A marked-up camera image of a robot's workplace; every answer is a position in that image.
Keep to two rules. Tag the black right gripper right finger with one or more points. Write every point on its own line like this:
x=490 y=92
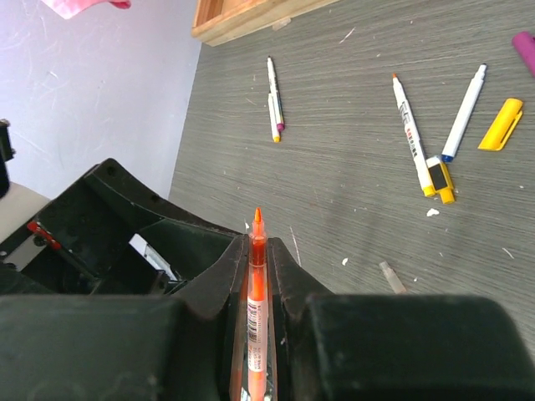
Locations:
x=294 y=346

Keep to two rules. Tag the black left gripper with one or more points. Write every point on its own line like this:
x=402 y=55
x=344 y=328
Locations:
x=108 y=234

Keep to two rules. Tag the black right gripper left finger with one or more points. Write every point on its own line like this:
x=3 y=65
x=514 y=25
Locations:
x=208 y=349

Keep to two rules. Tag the orange highlighter pen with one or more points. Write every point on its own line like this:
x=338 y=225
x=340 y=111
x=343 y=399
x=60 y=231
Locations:
x=257 y=309

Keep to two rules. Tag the white pen purple end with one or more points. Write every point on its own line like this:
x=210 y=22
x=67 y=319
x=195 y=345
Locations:
x=272 y=78

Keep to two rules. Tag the white pen yellow end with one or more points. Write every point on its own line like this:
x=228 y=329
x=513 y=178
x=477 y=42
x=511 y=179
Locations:
x=273 y=122

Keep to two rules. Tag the yellow pen cap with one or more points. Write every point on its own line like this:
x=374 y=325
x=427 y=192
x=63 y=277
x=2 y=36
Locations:
x=502 y=126

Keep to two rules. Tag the purple pen cap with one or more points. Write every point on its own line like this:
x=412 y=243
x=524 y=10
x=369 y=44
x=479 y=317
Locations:
x=524 y=44

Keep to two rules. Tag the white marker orange tip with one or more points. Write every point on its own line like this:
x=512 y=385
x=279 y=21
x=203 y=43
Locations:
x=413 y=138

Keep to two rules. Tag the yellow black eraser cap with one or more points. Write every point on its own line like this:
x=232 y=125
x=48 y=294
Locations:
x=441 y=179

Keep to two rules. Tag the white marker blue end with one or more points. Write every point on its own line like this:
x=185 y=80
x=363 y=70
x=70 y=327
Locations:
x=463 y=115

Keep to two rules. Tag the pink shirt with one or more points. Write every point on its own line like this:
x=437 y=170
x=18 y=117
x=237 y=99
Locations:
x=67 y=9

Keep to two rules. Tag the wooden rack base tray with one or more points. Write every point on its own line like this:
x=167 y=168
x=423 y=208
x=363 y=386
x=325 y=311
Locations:
x=217 y=21

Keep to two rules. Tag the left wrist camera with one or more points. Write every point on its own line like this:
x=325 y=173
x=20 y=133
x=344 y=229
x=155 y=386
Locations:
x=19 y=205

